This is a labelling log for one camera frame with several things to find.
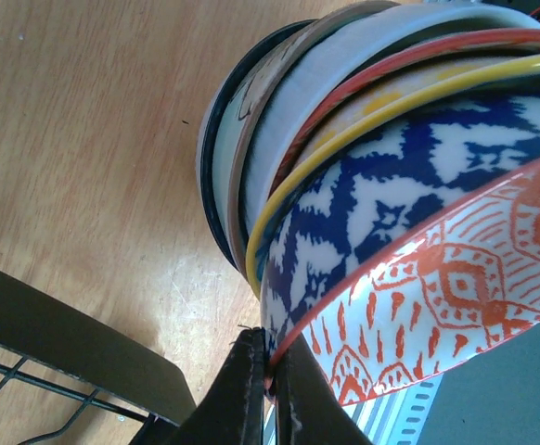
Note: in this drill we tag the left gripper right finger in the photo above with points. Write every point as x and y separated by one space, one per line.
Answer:
307 412

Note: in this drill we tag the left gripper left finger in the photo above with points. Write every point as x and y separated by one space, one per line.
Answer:
231 413

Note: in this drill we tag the red patterned bowl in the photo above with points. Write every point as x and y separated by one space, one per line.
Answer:
462 284

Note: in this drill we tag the black wire dish rack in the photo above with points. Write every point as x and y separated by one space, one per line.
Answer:
68 353

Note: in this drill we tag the blue white patterned bowl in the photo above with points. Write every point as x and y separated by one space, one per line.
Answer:
385 183

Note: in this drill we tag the red rimmed dotted bowl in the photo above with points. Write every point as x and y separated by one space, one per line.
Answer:
446 45

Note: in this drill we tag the yellow rimmed sun bowl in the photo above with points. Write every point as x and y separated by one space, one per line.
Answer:
367 111

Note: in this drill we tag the brown rimmed bowl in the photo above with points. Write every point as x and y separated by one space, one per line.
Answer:
247 103

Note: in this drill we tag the dark bottom bowl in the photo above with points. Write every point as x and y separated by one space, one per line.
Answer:
211 122

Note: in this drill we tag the plain white bowl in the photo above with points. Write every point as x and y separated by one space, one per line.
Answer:
329 63

